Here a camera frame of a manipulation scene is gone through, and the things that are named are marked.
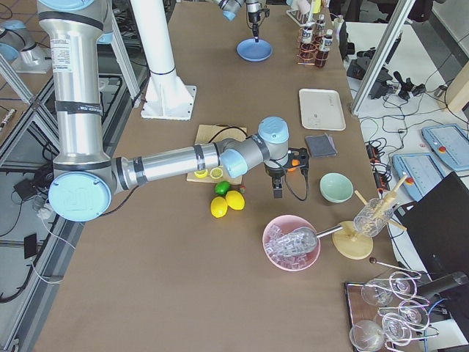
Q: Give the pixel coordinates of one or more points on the blue plate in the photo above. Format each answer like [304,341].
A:
[252,50]

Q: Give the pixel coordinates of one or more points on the yellow lemon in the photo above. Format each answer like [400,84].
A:
[235,200]
[218,207]

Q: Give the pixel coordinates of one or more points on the grey folded cloth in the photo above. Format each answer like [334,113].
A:
[321,146]

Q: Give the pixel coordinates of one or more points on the bamboo cutting board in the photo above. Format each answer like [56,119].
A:
[216,133]

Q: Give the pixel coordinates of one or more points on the teach pendant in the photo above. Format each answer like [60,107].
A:
[422,171]
[449,144]

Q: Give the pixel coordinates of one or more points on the green lime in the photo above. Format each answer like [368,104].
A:
[222,188]

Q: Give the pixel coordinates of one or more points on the cream rabbit tray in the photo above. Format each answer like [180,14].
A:
[320,109]

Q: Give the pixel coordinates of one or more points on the tea bottle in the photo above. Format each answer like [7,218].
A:
[324,48]
[308,38]
[320,28]

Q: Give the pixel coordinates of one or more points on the yellow lemon near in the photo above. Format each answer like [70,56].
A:
[235,200]

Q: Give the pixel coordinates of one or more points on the copper wire bottle rack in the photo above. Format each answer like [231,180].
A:
[316,46]

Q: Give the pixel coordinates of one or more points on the teach pendant near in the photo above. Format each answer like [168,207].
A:
[422,171]

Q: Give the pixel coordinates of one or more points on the tea bottle lower right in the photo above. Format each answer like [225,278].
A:
[320,28]

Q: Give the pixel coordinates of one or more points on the tea bottle upper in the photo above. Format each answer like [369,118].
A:
[308,38]

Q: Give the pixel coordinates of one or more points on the lemon half upper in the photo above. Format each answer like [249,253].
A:
[201,173]

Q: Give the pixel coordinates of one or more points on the green bowl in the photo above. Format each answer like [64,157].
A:
[336,188]

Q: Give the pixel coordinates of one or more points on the teach pendant far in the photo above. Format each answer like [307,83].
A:
[449,144]

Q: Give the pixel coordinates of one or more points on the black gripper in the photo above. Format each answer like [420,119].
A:
[252,17]
[274,170]

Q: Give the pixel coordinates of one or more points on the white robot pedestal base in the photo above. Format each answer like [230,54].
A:
[167,97]

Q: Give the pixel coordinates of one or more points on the wine glass rack tray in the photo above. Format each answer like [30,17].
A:
[386,313]

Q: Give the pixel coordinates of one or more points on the yellow lemon far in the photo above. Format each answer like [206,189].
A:
[218,207]

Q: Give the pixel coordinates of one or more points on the lemon slice lower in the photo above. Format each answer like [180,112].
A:
[216,173]

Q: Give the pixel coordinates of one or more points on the clear textured glass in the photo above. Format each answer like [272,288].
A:
[373,217]

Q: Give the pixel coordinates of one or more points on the wooden glass stand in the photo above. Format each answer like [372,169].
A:
[355,246]

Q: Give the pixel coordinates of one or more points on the pink ice bowl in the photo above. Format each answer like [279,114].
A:
[277,228]

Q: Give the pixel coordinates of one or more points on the tea bottle lower left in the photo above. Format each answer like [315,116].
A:
[324,48]

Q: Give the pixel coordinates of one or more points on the orange fruit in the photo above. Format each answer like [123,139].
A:
[294,165]

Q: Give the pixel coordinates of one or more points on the steel ice scoop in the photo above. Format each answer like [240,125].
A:
[303,240]

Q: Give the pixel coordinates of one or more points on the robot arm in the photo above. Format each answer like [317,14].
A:
[85,177]
[230,8]

